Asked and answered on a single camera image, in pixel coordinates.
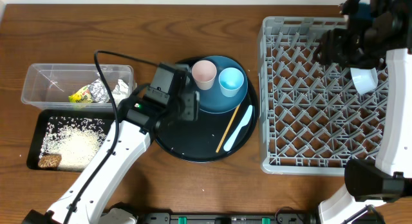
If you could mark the round black serving tray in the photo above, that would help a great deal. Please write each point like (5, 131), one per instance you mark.
(197, 141)

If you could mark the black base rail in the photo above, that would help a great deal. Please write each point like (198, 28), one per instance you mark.
(225, 219)

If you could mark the light blue plastic cup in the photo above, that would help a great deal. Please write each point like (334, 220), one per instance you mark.
(230, 80)

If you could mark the wooden chopstick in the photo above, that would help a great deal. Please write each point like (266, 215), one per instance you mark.
(227, 129)

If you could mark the light blue bowl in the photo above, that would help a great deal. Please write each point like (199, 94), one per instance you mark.
(364, 80)

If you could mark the pink plastic cup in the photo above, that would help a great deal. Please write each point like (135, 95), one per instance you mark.
(204, 72)

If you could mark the grey plastic dishwasher rack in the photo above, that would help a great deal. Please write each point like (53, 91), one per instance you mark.
(312, 121)

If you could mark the clear plastic bin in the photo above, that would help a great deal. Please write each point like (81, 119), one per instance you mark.
(48, 86)

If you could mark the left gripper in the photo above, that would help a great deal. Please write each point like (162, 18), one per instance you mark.
(194, 110)

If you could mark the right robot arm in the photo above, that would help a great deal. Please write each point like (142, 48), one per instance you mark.
(378, 34)

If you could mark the white tissue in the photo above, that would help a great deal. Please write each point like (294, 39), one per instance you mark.
(120, 91)

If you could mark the white plastic knife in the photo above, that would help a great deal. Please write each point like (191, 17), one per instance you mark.
(244, 121)

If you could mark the white rice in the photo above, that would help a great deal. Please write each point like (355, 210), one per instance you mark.
(77, 146)

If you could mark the yellow foil snack wrapper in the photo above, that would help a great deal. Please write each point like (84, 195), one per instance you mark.
(95, 92)

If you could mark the black rectangular tray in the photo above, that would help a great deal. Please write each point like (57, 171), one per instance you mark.
(51, 119)

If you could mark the brown walnut cookie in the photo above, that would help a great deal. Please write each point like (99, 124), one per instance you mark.
(50, 161)

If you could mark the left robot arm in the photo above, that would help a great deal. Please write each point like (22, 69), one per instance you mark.
(138, 121)

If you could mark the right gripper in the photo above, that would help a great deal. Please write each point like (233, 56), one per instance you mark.
(330, 49)

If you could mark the dark blue plate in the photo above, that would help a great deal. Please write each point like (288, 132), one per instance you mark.
(213, 100)

